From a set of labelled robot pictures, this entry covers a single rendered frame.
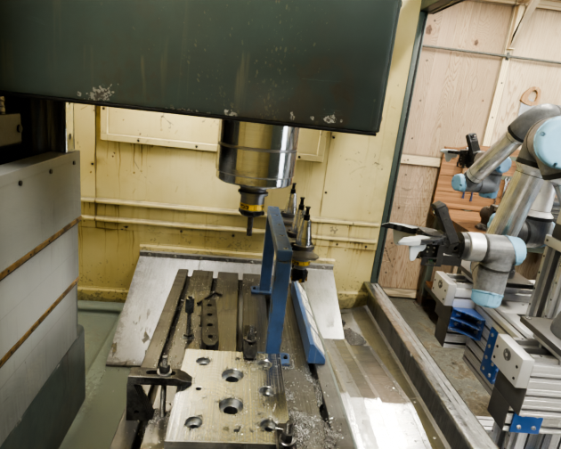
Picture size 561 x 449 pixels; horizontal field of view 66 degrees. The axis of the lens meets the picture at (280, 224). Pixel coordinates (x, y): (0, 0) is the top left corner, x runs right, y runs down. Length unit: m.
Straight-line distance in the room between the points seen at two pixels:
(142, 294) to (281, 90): 1.31
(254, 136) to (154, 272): 1.27
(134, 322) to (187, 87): 1.22
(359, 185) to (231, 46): 1.33
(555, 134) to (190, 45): 0.81
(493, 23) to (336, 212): 2.44
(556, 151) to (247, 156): 0.70
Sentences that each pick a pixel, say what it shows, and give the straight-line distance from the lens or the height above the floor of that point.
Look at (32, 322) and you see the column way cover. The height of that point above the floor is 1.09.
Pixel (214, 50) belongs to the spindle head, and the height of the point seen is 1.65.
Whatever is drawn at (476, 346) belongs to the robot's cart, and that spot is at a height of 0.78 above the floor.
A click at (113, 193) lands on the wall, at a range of 2.00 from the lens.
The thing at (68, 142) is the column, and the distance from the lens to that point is 1.14.
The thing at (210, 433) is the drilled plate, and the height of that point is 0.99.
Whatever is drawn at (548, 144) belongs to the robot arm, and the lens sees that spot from 1.16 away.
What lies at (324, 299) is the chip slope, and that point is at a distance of 1.93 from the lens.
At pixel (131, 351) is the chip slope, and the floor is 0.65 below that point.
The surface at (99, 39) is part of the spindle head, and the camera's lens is 0.78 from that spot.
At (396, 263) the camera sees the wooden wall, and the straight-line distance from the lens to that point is 3.99.
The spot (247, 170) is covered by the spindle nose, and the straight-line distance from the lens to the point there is 0.80.
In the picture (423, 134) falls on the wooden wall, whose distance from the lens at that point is 3.79.
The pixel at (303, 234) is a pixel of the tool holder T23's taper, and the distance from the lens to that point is 1.13.
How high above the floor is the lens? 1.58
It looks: 16 degrees down
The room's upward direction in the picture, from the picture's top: 7 degrees clockwise
